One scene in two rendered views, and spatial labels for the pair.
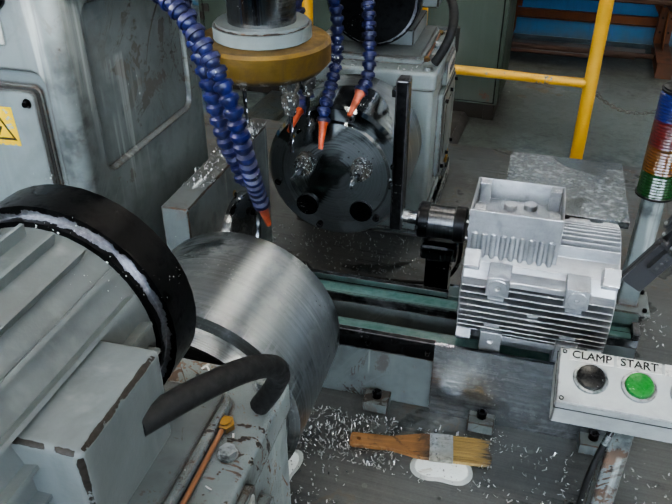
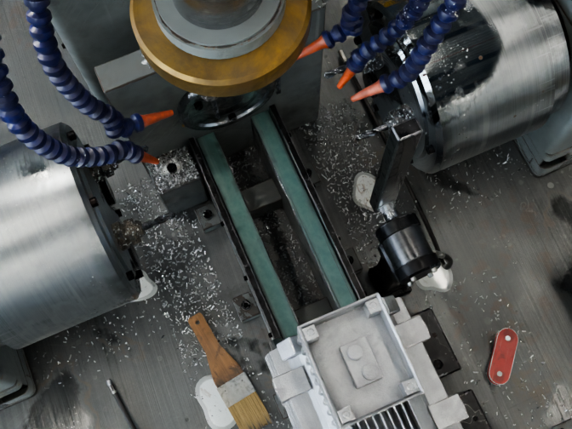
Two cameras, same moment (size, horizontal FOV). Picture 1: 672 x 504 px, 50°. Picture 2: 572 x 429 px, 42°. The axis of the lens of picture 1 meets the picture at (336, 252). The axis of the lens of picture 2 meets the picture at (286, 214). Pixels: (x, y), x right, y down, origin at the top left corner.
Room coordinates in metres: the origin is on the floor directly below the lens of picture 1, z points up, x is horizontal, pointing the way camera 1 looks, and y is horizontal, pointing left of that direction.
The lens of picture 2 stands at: (0.75, -0.28, 1.98)
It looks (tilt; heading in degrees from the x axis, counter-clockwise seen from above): 73 degrees down; 54
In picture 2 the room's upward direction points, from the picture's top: 3 degrees counter-clockwise
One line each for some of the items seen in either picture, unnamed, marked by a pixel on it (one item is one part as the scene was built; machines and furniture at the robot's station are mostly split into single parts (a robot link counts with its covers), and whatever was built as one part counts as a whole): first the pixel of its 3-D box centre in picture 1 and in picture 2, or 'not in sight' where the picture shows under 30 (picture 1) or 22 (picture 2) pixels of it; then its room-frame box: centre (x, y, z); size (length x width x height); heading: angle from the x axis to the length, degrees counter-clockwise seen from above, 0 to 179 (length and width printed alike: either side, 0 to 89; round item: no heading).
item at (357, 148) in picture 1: (352, 146); (472, 59); (1.26, -0.03, 1.04); 0.41 x 0.25 x 0.25; 165
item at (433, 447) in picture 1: (420, 446); (225, 372); (0.73, -0.12, 0.80); 0.21 x 0.05 x 0.01; 82
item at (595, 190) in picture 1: (560, 208); not in sight; (1.35, -0.48, 0.86); 0.27 x 0.24 x 0.12; 165
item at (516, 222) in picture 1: (516, 220); (357, 362); (0.86, -0.25, 1.11); 0.12 x 0.11 x 0.07; 74
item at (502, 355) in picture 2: not in sight; (502, 356); (1.08, -0.37, 0.81); 0.09 x 0.03 x 0.02; 33
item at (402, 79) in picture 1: (401, 156); (393, 172); (1.04, -0.10, 1.12); 0.04 x 0.03 x 0.26; 75
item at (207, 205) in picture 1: (208, 255); (214, 77); (0.99, 0.21, 0.97); 0.30 x 0.11 x 0.34; 165
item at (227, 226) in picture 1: (242, 238); (228, 100); (0.97, 0.15, 1.02); 0.15 x 0.02 x 0.15; 165
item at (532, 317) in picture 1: (535, 281); (365, 400); (0.85, -0.29, 1.02); 0.20 x 0.19 x 0.19; 74
